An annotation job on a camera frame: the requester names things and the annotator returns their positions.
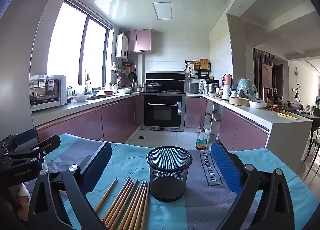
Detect black mesh pen holder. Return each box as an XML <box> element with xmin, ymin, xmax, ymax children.
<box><xmin>146</xmin><ymin>146</ymin><xmax>193</xmax><ymax>202</ymax></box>

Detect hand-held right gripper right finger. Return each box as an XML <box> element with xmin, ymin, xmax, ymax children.
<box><xmin>211</xmin><ymin>140</ymin><xmax>295</xmax><ymax>230</ymax></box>

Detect framed wall painting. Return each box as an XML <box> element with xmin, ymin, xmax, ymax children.
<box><xmin>261</xmin><ymin>63</ymin><xmax>274</xmax><ymax>89</ymax></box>

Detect white wall water heater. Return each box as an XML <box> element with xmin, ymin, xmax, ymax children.
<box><xmin>116</xmin><ymin>34</ymin><xmax>129</xmax><ymax>58</ymax></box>

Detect pink kettle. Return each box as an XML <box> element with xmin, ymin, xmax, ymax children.
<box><xmin>222</xmin><ymin>73</ymin><xmax>233</xmax><ymax>87</ymax></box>

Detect dark slatted wall panel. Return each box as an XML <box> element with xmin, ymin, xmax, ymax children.
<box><xmin>252</xmin><ymin>48</ymin><xmax>275</xmax><ymax>90</ymax></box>

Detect yellow box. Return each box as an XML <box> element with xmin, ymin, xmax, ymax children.
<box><xmin>278</xmin><ymin>111</ymin><xmax>299</xmax><ymax>120</ymax></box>

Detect cooking oil bottle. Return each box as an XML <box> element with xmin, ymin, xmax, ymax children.
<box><xmin>195</xmin><ymin>128</ymin><xmax>208</xmax><ymax>151</ymax></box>

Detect bunch of wooden chopsticks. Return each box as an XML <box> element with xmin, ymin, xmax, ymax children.
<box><xmin>94</xmin><ymin>177</ymin><xmax>150</xmax><ymax>230</ymax></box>

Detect black wall rack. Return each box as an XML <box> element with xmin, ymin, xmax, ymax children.
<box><xmin>185</xmin><ymin>58</ymin><xmax>212</xmax><ymax>79</ymax></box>

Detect white countertop oven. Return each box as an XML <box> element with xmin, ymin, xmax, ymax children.
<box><xmin>29</xmin><ymin>74</ymin><xmax>67</xmax><ymax>112</ymax></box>

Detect black built-in oven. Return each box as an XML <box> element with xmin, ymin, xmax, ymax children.
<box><xmin>143</xmin><ymin>93</ymin><xmax>186</xmax><ymax>130</ymax></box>

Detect kitchen window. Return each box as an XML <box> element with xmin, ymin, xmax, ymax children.
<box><xmin>47</xmin><ymin>0</ymin><xmax>113</xmax><ymax>91</ymax></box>

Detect white plastic bag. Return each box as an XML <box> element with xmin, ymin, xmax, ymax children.
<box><xmin>249</xmin><ymin>100</ymin><xmax>267</xmax><ymax>109</ymax></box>

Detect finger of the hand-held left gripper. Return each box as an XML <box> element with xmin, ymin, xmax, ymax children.
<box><xmin>7</xmin><ymin>128</ymin><xmax>38</xmax><ymax>149</ymax></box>
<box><xmin>30</xmin><ymin>135</ymin><xmax>61</xmax><ymax>168</ymax></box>

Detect pink base cabinets with sink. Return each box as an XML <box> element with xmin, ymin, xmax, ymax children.
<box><xmin>31</xmin><ymin>92</ymin><xmax>145</xmax><ymax>143</ymax></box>

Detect pink wall cabinet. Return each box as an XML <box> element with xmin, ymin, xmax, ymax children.
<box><xmin>124</xmin><ymin>29</ymin><xmax>152</xmax><ymax>53</ymax></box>

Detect pot with glass lid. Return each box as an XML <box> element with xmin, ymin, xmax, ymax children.
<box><xmin>147</xmin><ymin>81</ymin><xmax>162</xmax><ymax>92</ymax></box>

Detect ceiling light panel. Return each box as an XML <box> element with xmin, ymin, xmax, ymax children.
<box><xmin>152</xmin><ymin>2</ymin><xmax>173</xmax><ymax>20</ymax></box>

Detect black range hood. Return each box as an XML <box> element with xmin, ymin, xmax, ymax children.
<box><xmin>146</xmin><ymin>71</ymin><xmax>185</xmax><ymax>93</ymax></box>

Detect dining chair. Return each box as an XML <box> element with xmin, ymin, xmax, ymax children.
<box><xmin>302</xmin><ymin>113</ymin><xmax>320</xmax><ymax>165</ymax></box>

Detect blue grey printed tablecloth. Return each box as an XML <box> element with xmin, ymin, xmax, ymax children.
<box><xmin>25</xmin><ymin>133</ymin><xmax>320</xmax><ymax>230</ymax></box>

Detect pink base cabinets with open shelf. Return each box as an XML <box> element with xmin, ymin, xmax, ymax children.
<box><xmin>185</xmin><ymin>93</ymin><xmax>313</xmax><ymax>153</ymax></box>

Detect dark dining table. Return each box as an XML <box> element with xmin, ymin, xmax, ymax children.
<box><xmin>280</xmin><ymin>106</ymin><xmax>320</xmax><ymax>123</ymax></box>

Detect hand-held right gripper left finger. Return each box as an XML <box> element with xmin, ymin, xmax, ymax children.
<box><xmin>27</xmin><ymin>141</ymin><xmax>112</xmax><ymax>230</ymax></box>

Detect grey refrigerator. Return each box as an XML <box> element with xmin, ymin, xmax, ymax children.
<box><xmin>0</xmin><ymin>0</ymin><xmax>63</xmax><ymax>143</ymax></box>

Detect teal appliance under plastic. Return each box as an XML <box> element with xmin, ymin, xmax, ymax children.
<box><xmin>236</xmin><ymin>78</ymin><xmax>258</xmax><ymax>102</ymax></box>

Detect kitchen faucet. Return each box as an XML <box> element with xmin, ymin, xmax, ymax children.
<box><xmin>84</xmin><ymin>68</ymin><xmax>91</xmax><ymax>94</ymax></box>

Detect steel steamer pot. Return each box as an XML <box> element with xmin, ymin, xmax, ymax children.
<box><xmin>205</xmin><ymin>82</ymin><xmax>218</xmax><ymax>95</ymax></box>

